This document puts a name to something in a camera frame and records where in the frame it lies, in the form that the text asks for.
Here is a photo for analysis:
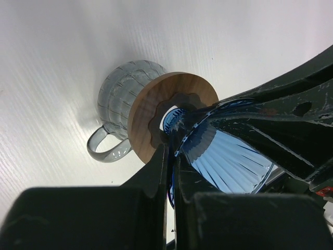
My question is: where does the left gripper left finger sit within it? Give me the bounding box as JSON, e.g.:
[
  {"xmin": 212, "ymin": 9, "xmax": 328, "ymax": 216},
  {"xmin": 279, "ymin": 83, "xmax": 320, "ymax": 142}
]
[{"xmin": 1, "ymin": 144, "xmax": 169, "ymax": 249}]

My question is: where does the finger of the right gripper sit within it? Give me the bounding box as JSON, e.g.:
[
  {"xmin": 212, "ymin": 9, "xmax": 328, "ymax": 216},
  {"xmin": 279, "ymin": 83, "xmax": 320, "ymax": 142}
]
[{"xmin": 210, "ymin": 48, "xmax": 332, "ymax": 181}]

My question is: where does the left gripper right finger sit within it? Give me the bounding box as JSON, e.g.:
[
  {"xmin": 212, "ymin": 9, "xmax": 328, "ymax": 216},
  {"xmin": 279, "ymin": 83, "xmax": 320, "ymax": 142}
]
[{"xmin": 173, "ymin": 156, "xmax": 332, "ymax": 249}]

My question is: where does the blue glass ribbed dripper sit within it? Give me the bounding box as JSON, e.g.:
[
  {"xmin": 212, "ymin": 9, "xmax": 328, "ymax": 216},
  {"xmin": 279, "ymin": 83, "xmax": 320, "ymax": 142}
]
[{"xmin": 162, "ymin": 98, "xmax": 274, "ymax": 194}]

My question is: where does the brown wooden dripper ring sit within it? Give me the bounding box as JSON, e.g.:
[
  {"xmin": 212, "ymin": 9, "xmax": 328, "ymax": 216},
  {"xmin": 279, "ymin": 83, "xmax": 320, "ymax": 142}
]
[{"xmin": 127, "ymin": 71, "xmax": 220, "ymax": 165}]

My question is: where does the grey glass coffee server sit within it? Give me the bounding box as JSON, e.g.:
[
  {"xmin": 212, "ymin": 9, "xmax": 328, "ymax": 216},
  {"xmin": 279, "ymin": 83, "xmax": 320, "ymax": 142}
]
[{"xmin": 87, "ymin": 60, "xmax": 167, "ymax": 163}]

